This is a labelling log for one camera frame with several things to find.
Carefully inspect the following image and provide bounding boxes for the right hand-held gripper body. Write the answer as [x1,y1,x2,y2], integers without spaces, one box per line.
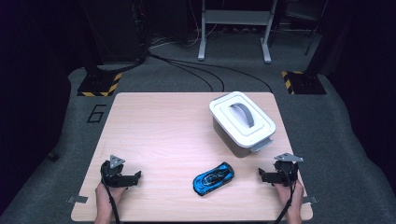
[271,152,304,188]

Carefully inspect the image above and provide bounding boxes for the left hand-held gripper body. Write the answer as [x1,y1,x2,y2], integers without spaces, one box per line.
[100,154,126,189]

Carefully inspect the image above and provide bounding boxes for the grey storage box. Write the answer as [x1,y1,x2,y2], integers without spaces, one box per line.
[212,117,275,159]

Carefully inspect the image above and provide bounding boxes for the white lid with grey handle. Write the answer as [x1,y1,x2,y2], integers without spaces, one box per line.
[208,91,277,149]

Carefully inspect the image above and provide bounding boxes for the blue toy car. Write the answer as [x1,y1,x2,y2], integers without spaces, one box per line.
[191,161,235,198]

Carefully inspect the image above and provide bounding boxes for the person's left hand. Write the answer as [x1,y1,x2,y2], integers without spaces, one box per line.
[94,181,127,216]

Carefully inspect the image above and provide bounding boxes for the person's right hand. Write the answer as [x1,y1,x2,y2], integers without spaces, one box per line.
[274,179,305,213]

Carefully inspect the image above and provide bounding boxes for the small black floor object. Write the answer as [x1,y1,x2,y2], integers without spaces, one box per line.
[46,151,61,163]

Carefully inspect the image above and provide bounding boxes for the thin black tripod leg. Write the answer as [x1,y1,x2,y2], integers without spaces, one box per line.
[304,15,322,58]

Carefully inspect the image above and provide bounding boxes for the dark cabinet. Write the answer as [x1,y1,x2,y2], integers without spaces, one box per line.
[81,0,145,63]

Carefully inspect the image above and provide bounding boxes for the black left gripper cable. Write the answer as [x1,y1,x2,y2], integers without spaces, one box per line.
[100,161,121,224]

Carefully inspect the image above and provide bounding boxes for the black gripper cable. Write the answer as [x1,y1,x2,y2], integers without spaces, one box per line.
[273,164,297,224]
[100,161,121,224]

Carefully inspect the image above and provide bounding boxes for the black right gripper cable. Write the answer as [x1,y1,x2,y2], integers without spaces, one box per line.
[273,164,297,224]

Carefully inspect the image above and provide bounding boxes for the grey metal table bracket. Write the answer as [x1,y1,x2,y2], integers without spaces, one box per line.
[66,195,90,204]

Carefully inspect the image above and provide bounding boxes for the black yellow striped base plate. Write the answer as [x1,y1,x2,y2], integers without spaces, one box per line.
[76,72,123,98]
[280,70,328,96]

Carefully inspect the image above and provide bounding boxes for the thick black floor cable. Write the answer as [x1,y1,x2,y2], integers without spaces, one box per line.
[95,52,149,75]

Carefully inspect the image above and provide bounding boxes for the black stand post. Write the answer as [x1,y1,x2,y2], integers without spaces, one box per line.
[78,0,106,78]
[305,0,345,77]

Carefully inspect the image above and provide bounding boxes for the white floor cables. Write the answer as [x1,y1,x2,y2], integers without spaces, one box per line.
[148,18,219,50]

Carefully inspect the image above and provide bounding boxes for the white metal stand frame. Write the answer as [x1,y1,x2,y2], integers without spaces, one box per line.
[197,0,279,65]

